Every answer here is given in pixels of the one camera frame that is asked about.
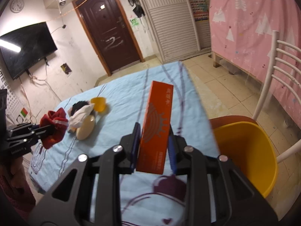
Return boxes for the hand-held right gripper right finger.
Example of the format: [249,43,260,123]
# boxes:
[167,125,278,226]

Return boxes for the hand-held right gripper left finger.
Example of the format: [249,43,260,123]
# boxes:
[28,122,142,226]

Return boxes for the red cloth with white trim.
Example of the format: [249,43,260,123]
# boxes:
[40,108,69,150]

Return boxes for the orange cardboard box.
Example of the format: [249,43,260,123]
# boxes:
[136,80,174,175]

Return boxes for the cream oval item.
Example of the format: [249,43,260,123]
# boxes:
[76,115,97,141]

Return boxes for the small black fuzzy item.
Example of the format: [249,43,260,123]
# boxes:
[71,101,91,113]

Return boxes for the yellow plastic cup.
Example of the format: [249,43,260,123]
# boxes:
[90,96,108,115]

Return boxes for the yellow plastic bin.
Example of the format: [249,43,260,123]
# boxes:
[213,121,278,198]

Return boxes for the person's left forearm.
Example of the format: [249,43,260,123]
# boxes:
[0,169,36,219]

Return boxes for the person's left hand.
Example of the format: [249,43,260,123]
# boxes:
[0,157,27,187]

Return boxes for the eye chart poster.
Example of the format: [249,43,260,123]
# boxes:
[0,68,31,126]

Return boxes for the dark brown door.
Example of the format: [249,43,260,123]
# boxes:
[72,0,144,77]

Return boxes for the white slatted wardrobe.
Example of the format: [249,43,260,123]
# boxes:
[132,0,212,64]

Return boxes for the white metal chair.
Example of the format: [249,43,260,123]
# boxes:
[209,30,301,164]

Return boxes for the hanging black pouch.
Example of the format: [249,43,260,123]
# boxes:
[133,5,144,18]

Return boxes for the pink tree print curtain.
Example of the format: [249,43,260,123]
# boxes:
[208,0,301,123]

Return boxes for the colourful grid chart poster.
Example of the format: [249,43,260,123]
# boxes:
[185,0,210,22]

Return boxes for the white cables under television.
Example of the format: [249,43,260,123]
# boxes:
[20,60,62,104]

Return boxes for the small dark wall picture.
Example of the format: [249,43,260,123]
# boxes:
[60,63,72,75]

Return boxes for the black wall television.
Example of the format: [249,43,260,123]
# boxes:
[0,22,58,80]

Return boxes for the round wall clock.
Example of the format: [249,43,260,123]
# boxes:
[10,0,25,14]

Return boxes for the orange string light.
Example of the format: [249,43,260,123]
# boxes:
[47,0,104,22]

